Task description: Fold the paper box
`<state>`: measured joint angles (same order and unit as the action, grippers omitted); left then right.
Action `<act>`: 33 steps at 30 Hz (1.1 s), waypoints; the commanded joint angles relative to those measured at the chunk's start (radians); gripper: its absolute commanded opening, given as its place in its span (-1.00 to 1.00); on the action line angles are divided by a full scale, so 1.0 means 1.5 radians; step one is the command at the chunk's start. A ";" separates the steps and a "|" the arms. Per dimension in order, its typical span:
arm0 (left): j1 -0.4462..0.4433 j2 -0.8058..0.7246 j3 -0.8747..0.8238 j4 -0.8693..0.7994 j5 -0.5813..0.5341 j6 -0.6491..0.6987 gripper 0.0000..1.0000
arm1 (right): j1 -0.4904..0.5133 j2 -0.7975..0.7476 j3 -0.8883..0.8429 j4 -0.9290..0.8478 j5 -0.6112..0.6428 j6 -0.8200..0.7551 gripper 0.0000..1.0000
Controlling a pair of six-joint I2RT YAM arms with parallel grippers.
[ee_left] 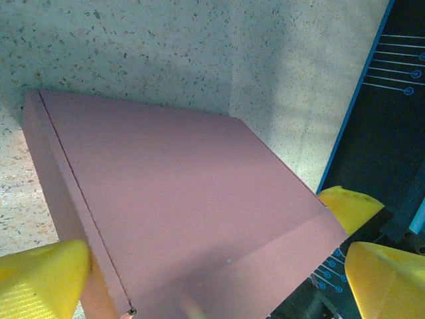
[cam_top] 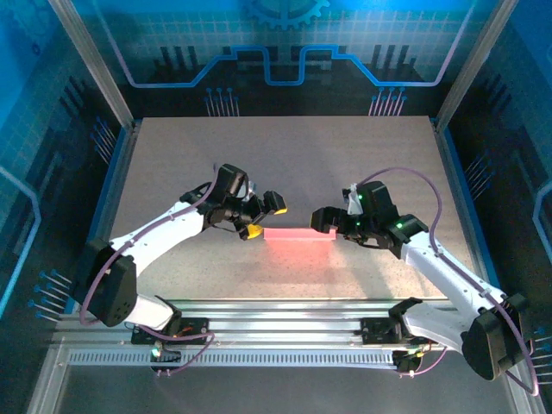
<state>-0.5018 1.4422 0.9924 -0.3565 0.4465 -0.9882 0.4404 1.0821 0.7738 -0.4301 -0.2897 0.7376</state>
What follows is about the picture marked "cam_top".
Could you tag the pink paper box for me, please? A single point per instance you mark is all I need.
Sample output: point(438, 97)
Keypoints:
point(297, 234)

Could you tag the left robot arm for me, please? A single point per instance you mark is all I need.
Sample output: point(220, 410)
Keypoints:
point(164, 233)

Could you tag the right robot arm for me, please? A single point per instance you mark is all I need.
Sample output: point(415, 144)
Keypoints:
point(448, 271)

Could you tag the black connector block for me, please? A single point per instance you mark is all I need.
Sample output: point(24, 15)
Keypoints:
point(407, 362)
point(166, 355)

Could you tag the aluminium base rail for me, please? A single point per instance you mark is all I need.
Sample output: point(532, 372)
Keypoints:
point(280, 321)

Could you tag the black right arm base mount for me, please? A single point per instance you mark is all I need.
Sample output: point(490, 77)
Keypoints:
point(379, 330)

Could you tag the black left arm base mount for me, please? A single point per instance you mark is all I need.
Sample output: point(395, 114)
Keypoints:
point(194, 330)

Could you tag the aluminium frame post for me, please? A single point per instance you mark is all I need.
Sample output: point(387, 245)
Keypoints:
point(474, 60)
point(90, 60)

